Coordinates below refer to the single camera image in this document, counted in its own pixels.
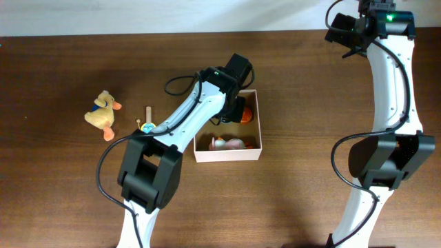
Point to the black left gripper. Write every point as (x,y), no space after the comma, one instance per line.
(238,118)

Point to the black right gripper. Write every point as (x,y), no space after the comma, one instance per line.
(360,50)

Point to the orange round disc toy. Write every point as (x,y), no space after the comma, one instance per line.
(247,115)

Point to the white duck toy pink hat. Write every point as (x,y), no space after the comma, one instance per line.
(219,144)

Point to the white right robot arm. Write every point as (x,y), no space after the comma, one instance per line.
(396,146)

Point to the pink square wooden box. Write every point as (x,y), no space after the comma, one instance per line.
(249,133)

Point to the yellow rattle drum toy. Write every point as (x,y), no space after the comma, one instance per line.
(148,125)

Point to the yellow plush duck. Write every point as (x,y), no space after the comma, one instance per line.
(102,114)

